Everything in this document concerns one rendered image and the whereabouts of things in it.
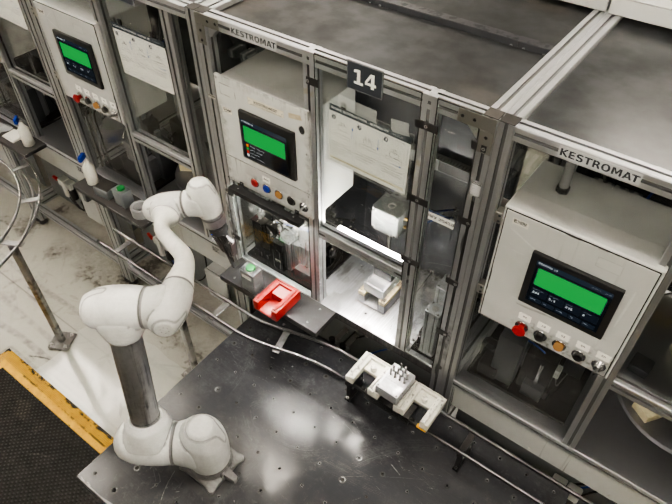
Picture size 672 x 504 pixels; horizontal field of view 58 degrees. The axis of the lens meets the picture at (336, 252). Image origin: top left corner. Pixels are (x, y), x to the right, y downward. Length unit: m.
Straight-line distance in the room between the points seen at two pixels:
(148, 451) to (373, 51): 1.53
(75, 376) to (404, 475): 2.04
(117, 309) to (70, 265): 2.45
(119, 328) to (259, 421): 0.83
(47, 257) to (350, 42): 3.00
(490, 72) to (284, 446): 1.54
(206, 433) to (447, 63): 1.44
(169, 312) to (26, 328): 2.29
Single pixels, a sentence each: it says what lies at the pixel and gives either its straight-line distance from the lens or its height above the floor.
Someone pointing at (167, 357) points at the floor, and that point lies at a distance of 3.63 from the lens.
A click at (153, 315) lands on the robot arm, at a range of 1.85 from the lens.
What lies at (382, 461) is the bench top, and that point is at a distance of 2.43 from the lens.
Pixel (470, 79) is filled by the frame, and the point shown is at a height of 2.01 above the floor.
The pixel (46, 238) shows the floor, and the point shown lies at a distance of 4.60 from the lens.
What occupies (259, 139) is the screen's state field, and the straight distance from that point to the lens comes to 2.15.
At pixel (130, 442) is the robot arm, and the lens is 2.29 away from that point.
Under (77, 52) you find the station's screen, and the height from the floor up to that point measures 1.67.
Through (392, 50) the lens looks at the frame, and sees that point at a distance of 1.92.
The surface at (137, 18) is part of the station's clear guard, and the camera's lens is 2.49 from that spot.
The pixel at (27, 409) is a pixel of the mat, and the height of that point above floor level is 0.01.
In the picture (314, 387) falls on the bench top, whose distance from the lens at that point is 2.59.
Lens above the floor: 2.86
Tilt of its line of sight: 45 degrees down
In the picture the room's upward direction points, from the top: straight up
